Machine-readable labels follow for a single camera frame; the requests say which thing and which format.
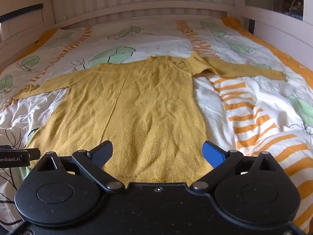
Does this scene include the leaf printed duvet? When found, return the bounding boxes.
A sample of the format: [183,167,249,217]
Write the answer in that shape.
[0,17,313,235]

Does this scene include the white wooden bed frame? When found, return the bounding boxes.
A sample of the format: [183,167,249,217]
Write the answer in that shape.
[0,0,313,61]

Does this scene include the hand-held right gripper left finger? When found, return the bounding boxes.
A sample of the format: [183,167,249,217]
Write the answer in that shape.
[32,140,123,192]

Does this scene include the dark patterned cloth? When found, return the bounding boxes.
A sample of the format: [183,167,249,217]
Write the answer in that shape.
[278,0,304,17]

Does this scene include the yellow knitted sweater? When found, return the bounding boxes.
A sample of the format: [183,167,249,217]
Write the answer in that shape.
[12,51,289,184]

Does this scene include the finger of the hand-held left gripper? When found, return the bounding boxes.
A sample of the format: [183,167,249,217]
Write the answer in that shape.
[26,148,41,160]

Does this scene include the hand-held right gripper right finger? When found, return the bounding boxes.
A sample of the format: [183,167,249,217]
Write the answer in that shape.
[190,140,285,193]

